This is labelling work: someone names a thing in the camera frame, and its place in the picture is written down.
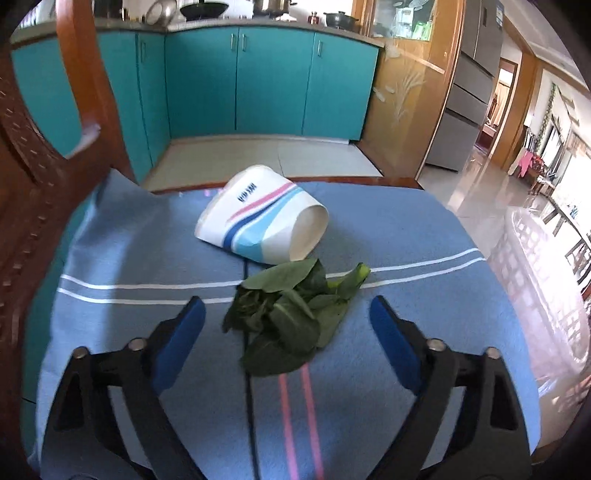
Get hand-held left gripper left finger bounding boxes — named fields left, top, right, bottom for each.
left=44, top=295, right=207, bottom=480

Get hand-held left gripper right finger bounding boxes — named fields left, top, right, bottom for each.
left=369, top=295, right=532, bottom=480

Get green vegetable leaves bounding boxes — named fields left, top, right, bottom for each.
left=222, top=257, right=371, bottom=377

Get striped paper cup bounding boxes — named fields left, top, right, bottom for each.
left=194, top=164, right=329, bottom=265

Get white plastic lattice basket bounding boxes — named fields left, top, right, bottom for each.
left=508, top=210, right=591, bottom=370

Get blue striped towel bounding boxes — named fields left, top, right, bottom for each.
left=25, top=173, right=541, bottom=480

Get wood framed glass partition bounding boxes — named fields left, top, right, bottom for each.
left=351, top=0, right=467, bottom=178

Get wooden chair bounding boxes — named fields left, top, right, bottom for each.
left=0, top=0, right=421, bottom=480

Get grey refrigerator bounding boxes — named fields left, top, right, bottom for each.
left=425, top=0, right=505, bottom=172

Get teal kitchen cabinet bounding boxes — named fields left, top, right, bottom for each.
left=9, top=25, right=386, bottom=183

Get steel mixing bowl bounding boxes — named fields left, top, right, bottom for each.
left=143, top=0, right=178, bottom=26

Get black lidded pot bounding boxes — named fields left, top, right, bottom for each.
left=323, top=11, right=361, bottom=31

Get black wok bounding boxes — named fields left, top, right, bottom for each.
left=179, top=0, right=230, bottom=21

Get steel cooking pot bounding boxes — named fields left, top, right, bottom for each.
left=252, top=0, right=298, bottom=17

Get wooden door frame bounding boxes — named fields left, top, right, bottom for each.
left=489, top=44, right=539, bottom=171

